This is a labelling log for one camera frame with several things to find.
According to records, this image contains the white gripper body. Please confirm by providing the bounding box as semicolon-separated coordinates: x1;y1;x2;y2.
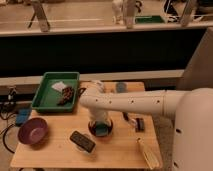
89;109;111;126

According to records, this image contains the teal sponge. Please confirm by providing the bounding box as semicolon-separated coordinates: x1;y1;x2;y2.
95;124;108;137

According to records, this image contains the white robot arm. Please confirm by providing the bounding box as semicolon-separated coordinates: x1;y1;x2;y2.
79;82;213;171

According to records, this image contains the red-brown bowl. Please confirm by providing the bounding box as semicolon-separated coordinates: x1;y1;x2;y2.
88;121;113;137

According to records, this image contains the black rectangular block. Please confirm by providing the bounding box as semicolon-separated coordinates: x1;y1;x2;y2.
70;131;95;153

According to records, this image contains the brown item in tray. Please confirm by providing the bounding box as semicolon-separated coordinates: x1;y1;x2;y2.
57;86;74;106

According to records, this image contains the blue cup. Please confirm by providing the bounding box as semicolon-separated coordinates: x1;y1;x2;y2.
116;82;127;93

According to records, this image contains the green plastic tray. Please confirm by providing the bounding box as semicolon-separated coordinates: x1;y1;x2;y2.
31;72;79;113

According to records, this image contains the white cloth in tray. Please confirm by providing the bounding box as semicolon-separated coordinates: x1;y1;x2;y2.
52;81;67;92

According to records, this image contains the purple bowl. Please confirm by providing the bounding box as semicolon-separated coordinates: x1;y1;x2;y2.
18;118;48;145

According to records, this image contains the blue box on floor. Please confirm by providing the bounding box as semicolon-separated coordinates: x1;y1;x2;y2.
15;109;31;126

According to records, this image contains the black cable on floor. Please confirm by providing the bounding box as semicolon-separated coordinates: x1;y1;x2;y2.
0;103;18;154

